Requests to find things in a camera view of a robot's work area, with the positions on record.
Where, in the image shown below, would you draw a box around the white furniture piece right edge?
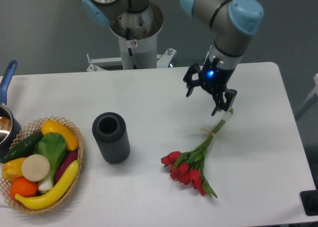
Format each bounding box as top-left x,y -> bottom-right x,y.
294,74 -> 318,122

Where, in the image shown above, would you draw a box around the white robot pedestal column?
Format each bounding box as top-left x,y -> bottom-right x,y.
110,17 -> 163,70

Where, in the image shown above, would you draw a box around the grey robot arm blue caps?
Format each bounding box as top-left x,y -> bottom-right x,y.
81,0 -> 264,112

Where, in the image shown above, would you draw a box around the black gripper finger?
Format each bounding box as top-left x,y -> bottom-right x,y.
211,89 -> 237,116
183,63 -> 201,97

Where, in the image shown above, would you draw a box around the blue handled saucepan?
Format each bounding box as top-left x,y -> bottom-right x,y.
0,60 -> 21,158

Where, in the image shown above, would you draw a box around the green bok choy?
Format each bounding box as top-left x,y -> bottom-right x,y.
33,133 -> 67,193

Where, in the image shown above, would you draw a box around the beige round disc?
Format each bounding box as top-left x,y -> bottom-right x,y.
21,154 -> 50,182

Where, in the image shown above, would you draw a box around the red tulip bouquet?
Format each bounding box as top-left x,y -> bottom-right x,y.
160,108 -> 234,198

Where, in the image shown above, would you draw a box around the dark grey ribbed vase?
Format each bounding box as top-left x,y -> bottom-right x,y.
92,112 -> 130,164

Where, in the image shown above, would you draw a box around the yellow squash upper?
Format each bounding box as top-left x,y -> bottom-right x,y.
41,120 -> 78,151

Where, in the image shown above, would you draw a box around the yellow banana-shaped squash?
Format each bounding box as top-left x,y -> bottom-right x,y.
15,160 -> 80,210

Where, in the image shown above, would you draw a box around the orange fruit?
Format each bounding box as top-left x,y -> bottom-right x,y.
10,177 -> 38,200

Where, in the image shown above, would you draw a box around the yellow bell pepper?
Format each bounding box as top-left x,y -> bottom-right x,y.
1,157 -> 26,182

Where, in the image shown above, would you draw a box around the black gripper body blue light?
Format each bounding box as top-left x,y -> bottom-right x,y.
200,57 -> 234,95

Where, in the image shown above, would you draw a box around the black device at table edge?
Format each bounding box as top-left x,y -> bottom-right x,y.
300,190 -> 318,216

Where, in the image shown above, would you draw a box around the white metal base frame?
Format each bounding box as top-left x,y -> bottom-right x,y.
86,48 -> 177,72

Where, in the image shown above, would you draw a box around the green cucumber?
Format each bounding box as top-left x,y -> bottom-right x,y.
0,132 -> 43,163

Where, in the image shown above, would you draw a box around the purple eggplant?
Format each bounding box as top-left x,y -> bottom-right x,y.
54,151 -> 78,183

